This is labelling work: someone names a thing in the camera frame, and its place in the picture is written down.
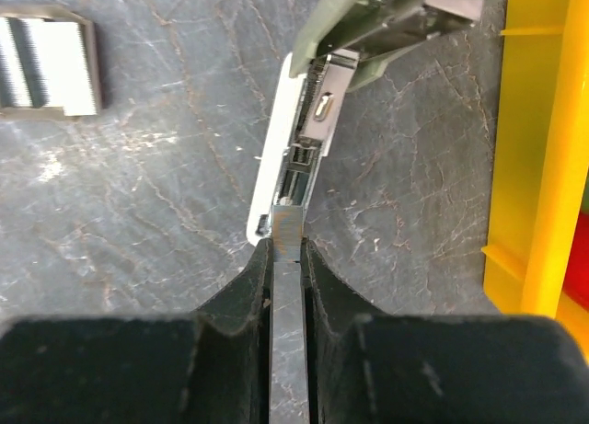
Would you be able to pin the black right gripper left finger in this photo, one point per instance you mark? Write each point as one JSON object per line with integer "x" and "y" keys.
{"x": 210, "y": 365}

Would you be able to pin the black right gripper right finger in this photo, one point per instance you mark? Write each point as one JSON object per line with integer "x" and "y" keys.
{"x": 367, "y": 366}

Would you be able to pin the silver staple strip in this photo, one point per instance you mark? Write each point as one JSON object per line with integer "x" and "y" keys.
{"x": 287, "y": 233}

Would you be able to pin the red white staple box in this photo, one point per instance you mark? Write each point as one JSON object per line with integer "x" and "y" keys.
{"x": 49, "y": 64}

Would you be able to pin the green white stapler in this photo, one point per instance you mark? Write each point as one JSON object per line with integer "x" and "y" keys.
{"x": 344, "y": 45}

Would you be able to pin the yellow plastic tray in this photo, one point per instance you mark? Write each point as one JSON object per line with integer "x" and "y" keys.
{"x": 540, "y": 162}

